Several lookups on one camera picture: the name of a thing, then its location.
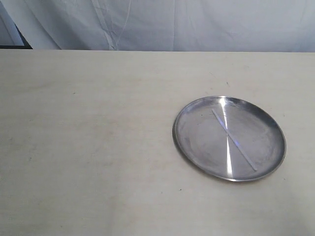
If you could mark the clear plastic stick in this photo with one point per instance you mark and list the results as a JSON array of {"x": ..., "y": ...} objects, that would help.
[{"x": 234, "y": 140}]

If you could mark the round stainless steel plate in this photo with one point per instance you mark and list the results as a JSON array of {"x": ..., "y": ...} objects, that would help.
[{"x": 200, "y": 139}]

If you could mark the white backdrop sheet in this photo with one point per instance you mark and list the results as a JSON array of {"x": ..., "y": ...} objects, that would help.
[{"x": 166, "y": 25}]

